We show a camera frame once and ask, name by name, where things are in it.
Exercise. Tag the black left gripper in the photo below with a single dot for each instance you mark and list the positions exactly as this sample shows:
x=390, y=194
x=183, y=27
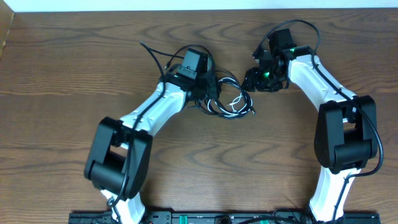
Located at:
x=212, y=80

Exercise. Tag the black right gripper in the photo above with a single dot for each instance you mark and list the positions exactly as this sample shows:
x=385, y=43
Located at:
x=253, y=76

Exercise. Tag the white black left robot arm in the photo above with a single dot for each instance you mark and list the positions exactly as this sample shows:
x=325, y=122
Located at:
x=119, y=156

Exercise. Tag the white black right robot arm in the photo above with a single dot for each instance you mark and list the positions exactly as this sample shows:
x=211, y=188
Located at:
x=344, y=136

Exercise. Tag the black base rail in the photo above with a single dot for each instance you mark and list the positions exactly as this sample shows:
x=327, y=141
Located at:
x=167, y=217

